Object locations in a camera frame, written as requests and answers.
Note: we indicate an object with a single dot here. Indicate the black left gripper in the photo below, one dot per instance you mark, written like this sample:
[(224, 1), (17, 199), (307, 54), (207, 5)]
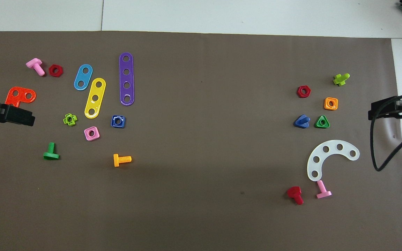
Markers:
[(16, 115)]

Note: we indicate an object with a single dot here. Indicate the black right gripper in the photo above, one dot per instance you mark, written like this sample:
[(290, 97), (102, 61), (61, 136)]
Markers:
[(401, 108)]

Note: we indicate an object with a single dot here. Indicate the blue square nut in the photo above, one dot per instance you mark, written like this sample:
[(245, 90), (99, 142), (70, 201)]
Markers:
[(113, 124)]

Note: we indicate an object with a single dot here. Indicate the blue triangle-head screw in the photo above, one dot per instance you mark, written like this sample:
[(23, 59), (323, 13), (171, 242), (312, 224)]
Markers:
[(300, 122)]

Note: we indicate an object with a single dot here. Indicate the lime green cross nut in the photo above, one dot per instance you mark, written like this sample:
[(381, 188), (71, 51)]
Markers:
[(65, 120)]

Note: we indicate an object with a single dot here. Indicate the green plastic screw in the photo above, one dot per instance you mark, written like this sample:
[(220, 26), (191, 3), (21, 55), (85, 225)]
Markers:
[(51, 156)]

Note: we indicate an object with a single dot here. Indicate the pink plastic screw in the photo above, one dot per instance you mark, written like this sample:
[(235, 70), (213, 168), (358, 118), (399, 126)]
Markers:
[(324, 194), (35, 64)]

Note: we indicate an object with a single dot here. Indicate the red hexagonal nut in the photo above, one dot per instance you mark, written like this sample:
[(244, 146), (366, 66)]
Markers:
[(51, 70), (299, 92)]

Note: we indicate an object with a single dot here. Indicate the lime green cross screw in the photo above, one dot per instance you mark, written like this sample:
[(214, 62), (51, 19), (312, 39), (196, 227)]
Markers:
[(340, 80)]

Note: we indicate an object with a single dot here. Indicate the pink square nut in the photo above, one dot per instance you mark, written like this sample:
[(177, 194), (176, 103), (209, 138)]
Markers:
[(87, 136)]

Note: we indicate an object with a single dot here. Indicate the orange square nut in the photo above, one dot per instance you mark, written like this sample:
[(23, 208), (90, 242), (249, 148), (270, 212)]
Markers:
[(326, 106)]

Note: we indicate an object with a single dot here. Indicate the green triangle nut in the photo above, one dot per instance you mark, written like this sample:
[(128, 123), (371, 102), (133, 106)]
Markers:
[(318, 124)]

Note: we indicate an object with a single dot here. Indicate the orange plastic screw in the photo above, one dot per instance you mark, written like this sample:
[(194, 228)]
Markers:
[(116, 160)]

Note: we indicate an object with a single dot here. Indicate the red plastic screw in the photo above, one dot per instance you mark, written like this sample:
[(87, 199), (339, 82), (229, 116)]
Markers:
[(294, 191)]

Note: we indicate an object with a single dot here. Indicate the orange-red angled plate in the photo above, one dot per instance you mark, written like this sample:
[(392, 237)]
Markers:
[(12, 101)]

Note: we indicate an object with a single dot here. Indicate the blue two-hole strip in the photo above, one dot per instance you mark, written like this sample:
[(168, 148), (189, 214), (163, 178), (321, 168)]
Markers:
[(83, 77)]

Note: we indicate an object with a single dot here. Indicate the white curved five-hole strip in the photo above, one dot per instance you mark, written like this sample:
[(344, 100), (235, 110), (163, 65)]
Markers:
[(332, 146)]

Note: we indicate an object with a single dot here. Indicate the yellow three-hole strip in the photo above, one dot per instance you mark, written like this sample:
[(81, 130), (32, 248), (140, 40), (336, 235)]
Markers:
[(97, 90)]

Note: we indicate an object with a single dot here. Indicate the purple four-hole strip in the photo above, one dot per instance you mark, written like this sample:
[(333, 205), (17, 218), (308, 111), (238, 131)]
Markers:
[(126, 78)]

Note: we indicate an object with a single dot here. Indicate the brown table mat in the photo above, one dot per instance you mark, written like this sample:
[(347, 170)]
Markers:
[(201, 191)]

